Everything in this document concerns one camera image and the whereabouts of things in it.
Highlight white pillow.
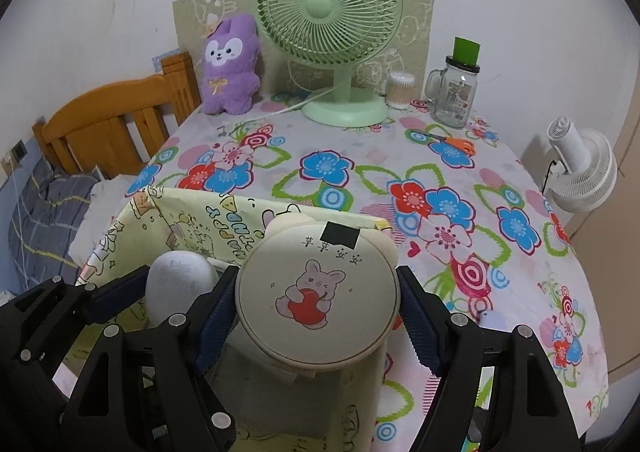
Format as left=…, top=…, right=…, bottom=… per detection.
left=70, top=174, right=133, bottom=263

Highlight white fan power cable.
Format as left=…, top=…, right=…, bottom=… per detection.
left=220, top=86, right=333, bottom=125

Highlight grey plaid blanket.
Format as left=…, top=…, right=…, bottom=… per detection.
left=7, top=154, right=101, bottom=293

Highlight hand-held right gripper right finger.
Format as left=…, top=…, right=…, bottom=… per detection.
left=395, top=264, right=583, bottom=452

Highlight green desk fan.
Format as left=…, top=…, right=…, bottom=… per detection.
left=256, top=0, right=403, bottom=127

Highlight wooden bed headboard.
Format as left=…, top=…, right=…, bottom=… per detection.
left=32, top=52, right=198, bottom=177

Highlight white egg-shaped object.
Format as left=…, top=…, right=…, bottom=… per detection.
left=145, top=250, right=221, bottom=327

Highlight yellow printed storage box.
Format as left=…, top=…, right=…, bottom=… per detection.
left=75, top=186, right=393, bottom=452

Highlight beige printed wall sheet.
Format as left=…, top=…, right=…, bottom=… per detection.
left=172, top=0, right=435, bottom=97

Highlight white standing fan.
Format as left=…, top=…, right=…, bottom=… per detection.
left=542, top=116, right=618, bottom=213

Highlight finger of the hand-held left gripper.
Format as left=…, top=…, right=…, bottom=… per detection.
left=10, top=272, right=151, bottom=358

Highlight blue patterned paper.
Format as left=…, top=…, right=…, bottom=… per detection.
left=149, top=48, right=182, bottom=72

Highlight round cream rabbit-print compact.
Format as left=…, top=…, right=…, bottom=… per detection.
left=235, top=212, right=400, bottom=374

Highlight black fan cable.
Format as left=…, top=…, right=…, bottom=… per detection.
left=542, top=159, right=563, bottom=193

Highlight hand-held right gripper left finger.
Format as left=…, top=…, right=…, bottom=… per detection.
left=57, top=264, right=241, bottom=452

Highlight glass mug jar green lid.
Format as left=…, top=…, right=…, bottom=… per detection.
left=424, top=36, right=482, bottom=127

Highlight purple plush bunny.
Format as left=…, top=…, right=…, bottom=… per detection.
left=200, top=14, right=263, bottom=115

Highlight orange handled scissors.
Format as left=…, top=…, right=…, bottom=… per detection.
left=410, top=129, right=476, bottom=155

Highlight clear cotton swab container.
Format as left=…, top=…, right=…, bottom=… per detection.
left=385, top=70, right=417, bottom=108

